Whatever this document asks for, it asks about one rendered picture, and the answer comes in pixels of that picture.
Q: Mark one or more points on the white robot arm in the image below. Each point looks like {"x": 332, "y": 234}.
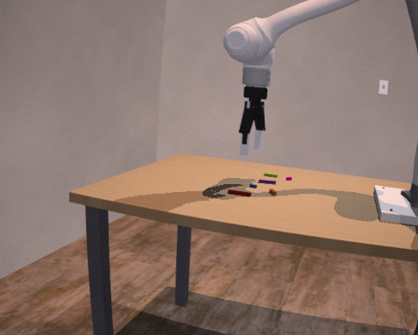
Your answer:
{"x": 251, "y": 40}

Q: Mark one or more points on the red rod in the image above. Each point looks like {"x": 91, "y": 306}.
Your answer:
{"x": 241, "y": 193}

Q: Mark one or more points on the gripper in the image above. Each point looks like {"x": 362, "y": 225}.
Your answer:
{"x": 252, "y": 111}

